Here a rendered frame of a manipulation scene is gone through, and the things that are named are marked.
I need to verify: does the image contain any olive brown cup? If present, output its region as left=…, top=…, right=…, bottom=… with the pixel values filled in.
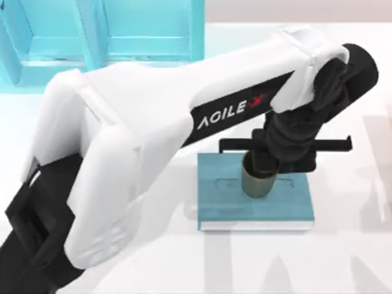
left=239, top=151, right=280, bottom=200

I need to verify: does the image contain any teal book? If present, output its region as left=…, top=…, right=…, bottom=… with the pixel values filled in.
left=197, top=151, right=316, bottom=233

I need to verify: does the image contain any light blue rack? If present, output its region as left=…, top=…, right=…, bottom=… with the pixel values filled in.
left=0, top=0, right=206, bottom=93

